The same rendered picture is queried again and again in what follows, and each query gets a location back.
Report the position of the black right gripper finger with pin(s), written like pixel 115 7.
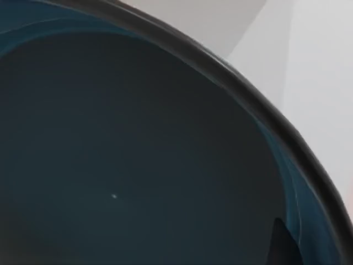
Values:
pixel 284 245

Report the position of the dark blue bowl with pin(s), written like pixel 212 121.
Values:
pixel 132 132

